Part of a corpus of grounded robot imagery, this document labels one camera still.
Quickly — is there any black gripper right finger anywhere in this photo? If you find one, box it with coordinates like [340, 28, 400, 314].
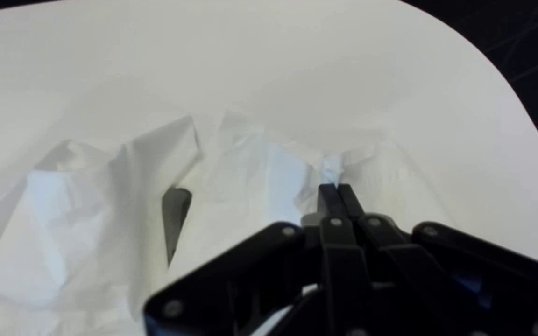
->
[340, 185, 364, 222]

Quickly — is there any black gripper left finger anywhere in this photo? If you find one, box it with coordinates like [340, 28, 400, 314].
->
[318, 185, 346, 226]

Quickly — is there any white napkin under cutlery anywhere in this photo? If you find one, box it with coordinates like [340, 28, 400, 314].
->
[0, 114, 206, 336]

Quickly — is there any silver spoon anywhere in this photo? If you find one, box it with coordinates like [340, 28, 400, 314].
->
[161, 187, 193, 263]

